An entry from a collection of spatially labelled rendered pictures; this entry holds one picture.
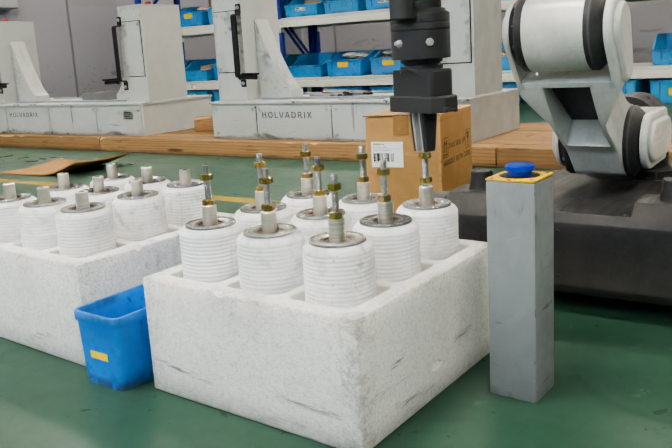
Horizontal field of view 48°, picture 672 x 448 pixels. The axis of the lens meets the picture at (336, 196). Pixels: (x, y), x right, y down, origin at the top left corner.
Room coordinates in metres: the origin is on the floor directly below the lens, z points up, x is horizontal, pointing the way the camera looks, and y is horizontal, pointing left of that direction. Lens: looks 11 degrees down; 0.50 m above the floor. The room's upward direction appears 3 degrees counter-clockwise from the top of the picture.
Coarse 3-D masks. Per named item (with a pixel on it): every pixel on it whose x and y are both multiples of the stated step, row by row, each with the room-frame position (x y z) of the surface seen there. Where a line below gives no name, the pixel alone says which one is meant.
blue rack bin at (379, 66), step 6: (378, 54) 6.58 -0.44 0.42; (372, 60) 6.44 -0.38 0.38; (378, 60) 6.41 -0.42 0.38; (384, 60) 6.37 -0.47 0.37; (390, 60) 6.34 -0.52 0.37; (396, 60) 6.31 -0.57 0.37; (372, 66) 6.45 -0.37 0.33; (378, 66) 6.41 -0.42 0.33; (384, 66) 6.38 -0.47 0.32; (390, 66) 6.35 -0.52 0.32; (396, 66) 6.32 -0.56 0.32; (402, 66) 6.29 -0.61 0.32; (372, 72) 6.45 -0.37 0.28; (378, 72) 6.42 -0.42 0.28; (384, 72) 6.39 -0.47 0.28; (390, 72) 6.35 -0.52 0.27
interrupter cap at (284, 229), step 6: (246, 228) 1.04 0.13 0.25; (252, 228) 1.05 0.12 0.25; (258, 228) 1.05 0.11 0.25; (282, 228) 1.04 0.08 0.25; (288, 228) 1.03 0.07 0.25; (294, 228) 1.03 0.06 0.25; (246, 234) 1.01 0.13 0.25; (252, 234) 1.01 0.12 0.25; (258, 234) 1.01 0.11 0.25; (264, 234) 1.00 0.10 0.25; (270, 234) 1.00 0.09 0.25; (276, 234) 1.00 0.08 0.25; (282, 234) 1.00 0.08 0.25; (288, 234) 1.00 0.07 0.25
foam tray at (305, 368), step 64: (192, 320) 1.02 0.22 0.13; (256, 320) 0.95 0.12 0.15; (320, 320) 0.88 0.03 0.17; (384, 320) 0.90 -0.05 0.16; (448, 320) 1.04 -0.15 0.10; (192, 384) 1.03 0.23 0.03; (256, 384) 0.95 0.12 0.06; (320, 384) 0.89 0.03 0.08; (384, 384) 0.90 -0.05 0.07; (448, 384) 1.03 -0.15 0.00
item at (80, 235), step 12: (60, 216) 1.25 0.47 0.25; (72, 216) 1.24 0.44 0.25; (84, 216) 1.24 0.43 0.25; (96, 216) 1.25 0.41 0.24; (108, 216) 1.27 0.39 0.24; (60, 228) 1.25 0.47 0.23; (72, 228) 1.24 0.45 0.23; (84, 228) 1.24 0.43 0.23; (96, 228) 1.25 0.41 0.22; (108, 228) 1.27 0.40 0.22; (60, 240) 1.26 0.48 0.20; (72, 240) 1.24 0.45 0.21; (84, 240) 1.24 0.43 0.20; (96, 240) 1.25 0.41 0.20; (108, 240) 1.27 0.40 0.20; (60, 252) 1.26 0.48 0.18; (72, 252) 1.24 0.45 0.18; (84, 252) 1.24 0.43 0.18; (96, 252) 1.25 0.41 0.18
